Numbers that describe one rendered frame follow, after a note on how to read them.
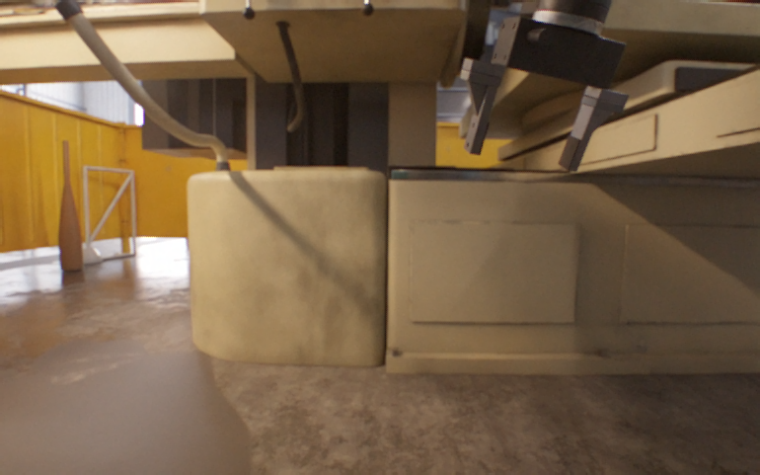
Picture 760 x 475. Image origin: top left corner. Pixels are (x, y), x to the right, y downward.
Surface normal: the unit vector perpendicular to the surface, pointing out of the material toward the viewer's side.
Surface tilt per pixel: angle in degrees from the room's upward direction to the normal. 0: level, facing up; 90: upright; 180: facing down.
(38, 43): 90
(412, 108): 90
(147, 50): 90
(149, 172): 90
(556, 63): 114
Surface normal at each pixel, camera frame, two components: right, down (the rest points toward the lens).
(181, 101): -0.03, 0.09
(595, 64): 0.08, 0.48
